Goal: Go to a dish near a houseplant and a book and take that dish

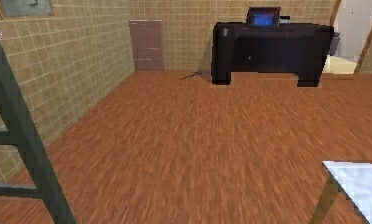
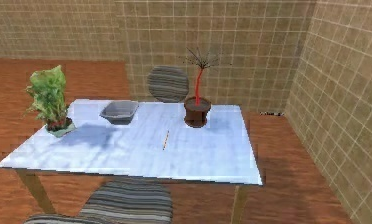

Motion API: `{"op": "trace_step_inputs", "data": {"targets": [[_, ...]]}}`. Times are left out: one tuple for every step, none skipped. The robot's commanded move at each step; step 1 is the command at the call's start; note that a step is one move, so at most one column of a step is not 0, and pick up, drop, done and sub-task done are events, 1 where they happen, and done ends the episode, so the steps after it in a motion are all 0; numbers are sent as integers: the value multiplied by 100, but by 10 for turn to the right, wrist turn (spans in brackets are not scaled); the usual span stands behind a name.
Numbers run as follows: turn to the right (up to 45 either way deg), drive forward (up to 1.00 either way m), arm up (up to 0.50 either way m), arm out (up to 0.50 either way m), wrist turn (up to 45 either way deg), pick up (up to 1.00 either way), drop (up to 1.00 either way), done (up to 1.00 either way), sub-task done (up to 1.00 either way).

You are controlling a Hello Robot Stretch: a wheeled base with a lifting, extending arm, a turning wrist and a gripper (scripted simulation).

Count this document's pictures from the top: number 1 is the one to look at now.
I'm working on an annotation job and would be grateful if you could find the laptop with blue screen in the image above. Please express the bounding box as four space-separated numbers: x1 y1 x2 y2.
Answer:
246 6 282 29

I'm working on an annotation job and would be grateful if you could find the white top table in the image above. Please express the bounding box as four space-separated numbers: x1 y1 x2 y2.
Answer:
309 160 372 224

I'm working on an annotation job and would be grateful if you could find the framed grey wall picture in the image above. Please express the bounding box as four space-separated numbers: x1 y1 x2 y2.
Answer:
0 0 55 19

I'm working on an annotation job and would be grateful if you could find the brown room door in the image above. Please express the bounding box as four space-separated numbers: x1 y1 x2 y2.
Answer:
129 19 167 72

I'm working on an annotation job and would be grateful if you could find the dark green shelf frame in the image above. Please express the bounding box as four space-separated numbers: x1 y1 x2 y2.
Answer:
0 30 77 224

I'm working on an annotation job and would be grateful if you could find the black desk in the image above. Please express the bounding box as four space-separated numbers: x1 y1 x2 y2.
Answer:
210 21 335 88

